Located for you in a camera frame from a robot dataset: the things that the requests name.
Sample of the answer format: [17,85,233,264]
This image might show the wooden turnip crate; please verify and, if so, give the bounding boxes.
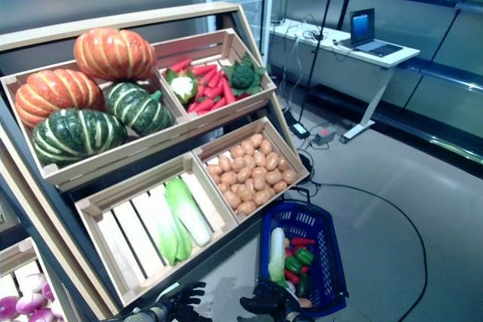
[0,237,57,322]

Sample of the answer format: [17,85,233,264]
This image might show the wooden vegetable display stand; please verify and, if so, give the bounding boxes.
[0,1,312,322]

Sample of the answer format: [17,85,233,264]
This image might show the black power strip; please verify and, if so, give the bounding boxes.
[288,110,311,140]

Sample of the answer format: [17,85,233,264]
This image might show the wooden carrot crate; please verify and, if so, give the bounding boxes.
[150,29,278,130]

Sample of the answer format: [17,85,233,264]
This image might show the metal wire desk stand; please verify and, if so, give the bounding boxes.
[271,0,290,25]

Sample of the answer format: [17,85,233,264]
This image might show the orange striped pumpkin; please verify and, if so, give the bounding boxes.
[14,68,106,130]
[72,26,158,82]

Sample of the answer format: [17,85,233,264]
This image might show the green striped pumpkin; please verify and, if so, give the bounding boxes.
[31,108,128,167]
[104,81,175,137]

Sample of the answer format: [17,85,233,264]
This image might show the large wooden pumpkin crate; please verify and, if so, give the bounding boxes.
[0,58,189,188]

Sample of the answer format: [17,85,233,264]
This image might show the wooden cabbage crate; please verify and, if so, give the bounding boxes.
[74,151,239,308]

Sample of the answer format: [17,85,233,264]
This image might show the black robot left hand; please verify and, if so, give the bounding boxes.
[165,281,208,321]

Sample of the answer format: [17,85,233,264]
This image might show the white desk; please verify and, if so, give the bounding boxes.
[269,18,422,145]

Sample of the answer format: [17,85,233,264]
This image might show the grey orange floor device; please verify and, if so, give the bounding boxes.
[313,125,338,146]

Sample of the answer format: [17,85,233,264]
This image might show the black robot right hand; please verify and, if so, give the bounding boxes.
[239,280,299,317]

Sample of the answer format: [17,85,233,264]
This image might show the tall black camera tripod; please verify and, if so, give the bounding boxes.
[300,0,337,127]

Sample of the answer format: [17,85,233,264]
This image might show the wooden potato crate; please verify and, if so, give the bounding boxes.
[191,116,311,225]

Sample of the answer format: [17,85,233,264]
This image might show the tangled desk cables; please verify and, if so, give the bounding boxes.
[286,22,340,51]

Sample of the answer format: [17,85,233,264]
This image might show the dark green pepper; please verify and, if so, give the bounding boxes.
[295,272,311,298]

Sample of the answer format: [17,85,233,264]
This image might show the blue plastic shopping basket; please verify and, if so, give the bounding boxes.
[258,201,350,314]

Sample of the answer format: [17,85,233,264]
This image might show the napa cabbage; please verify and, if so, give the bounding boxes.
[149,185,193,266]
[165,176,212,247]
[267,226,287,284]

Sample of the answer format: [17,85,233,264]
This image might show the long black floor cable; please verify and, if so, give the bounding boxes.
[292,182,429,322]

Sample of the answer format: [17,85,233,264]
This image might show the green bell pepper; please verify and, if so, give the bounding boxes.
[285,256,303,274]
[294,248,315,265]

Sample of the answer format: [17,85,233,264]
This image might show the open silver laptop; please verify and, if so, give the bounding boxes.
[339,8,405,58]

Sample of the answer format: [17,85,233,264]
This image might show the green broccoli with leaves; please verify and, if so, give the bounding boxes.
[222,52,267,97]

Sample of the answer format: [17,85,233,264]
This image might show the white cauliflower with leaves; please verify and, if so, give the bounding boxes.
[165,67,200,105]

